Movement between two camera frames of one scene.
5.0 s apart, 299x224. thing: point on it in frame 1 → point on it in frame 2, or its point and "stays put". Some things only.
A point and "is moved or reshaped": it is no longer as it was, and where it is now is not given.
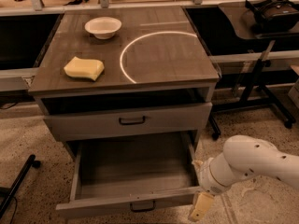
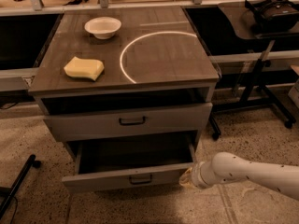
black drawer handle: x=132 y=209 → x=141 y=182
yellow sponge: x=84 y=68 stays put
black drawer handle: x=132 y=123 stays put
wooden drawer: x=132 y=175 is moved or reshaped
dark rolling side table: x=234 y=23 stays put
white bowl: x=103 y=27 stays put
